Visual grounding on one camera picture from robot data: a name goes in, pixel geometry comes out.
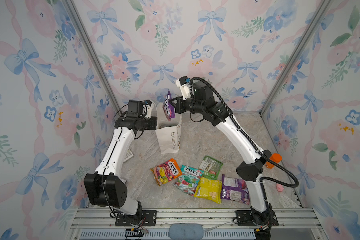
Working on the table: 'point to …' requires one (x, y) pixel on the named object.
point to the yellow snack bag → (209, 188)
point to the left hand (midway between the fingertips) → (156, 120)
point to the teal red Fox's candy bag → (188, 180)
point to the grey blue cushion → (185, 231)
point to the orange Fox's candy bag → (166, 172)
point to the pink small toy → (279, 188)
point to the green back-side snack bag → (211, 167)
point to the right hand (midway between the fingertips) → (170, 99)
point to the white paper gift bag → (169, 134)
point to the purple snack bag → (234, 189)
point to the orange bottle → (275, 157)
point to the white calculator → (129, 154)
